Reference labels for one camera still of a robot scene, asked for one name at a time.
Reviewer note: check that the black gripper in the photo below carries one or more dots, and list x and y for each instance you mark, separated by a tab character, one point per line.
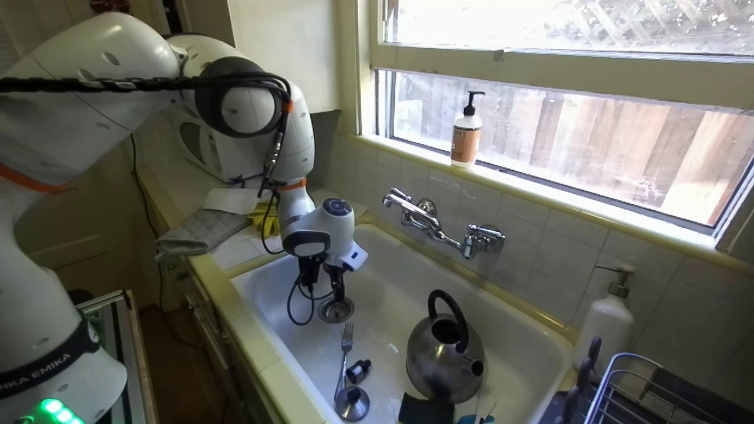
339	272

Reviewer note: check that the round metal sink strainer cover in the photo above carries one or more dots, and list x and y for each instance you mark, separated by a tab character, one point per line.
339	310

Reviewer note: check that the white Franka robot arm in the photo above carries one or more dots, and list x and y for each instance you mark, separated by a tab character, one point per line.
49	297

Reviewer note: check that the metal sink drain hole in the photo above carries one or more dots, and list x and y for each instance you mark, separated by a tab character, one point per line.
323	314

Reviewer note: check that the white sink basin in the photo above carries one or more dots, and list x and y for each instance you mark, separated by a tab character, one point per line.
392	297

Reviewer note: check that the metal fork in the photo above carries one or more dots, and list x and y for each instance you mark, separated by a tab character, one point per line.
344	344

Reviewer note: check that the small black cup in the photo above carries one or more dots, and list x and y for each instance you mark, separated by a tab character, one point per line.
360	370

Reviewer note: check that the dark sponge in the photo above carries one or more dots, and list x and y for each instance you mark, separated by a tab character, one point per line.
426	410

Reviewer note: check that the grey folded cloth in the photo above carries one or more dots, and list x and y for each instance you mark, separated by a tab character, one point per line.
202	230

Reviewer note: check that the brown label soap pump bottle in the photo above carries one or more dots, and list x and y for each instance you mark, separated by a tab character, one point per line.
466	132

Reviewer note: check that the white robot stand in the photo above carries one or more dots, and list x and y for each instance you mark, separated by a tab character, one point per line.
119	355

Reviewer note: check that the white pump bottle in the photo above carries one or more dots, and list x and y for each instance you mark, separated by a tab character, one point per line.
605	326

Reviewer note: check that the dish drying rack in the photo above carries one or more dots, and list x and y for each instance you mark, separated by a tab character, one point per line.
651	392

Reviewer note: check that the chrome wall faucet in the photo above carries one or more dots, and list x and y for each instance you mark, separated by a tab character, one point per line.
440	226

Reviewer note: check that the kitchen window frame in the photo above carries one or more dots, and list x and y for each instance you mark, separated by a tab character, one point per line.
551	66

